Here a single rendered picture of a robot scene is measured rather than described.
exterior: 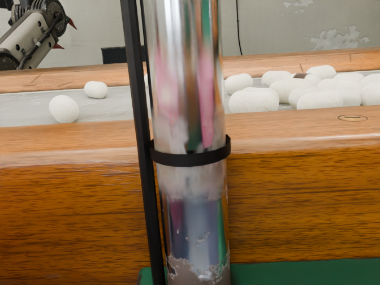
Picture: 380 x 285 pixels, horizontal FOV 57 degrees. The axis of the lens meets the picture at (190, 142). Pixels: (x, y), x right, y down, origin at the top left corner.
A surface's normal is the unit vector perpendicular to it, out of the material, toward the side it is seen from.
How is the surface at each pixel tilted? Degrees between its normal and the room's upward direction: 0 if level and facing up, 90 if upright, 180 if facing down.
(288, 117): 0
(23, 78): 45
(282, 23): 90
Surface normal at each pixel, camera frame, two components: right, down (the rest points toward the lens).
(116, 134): -0.07, -0.95
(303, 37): -0.04, 0.30
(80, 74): -0.06, -0.46
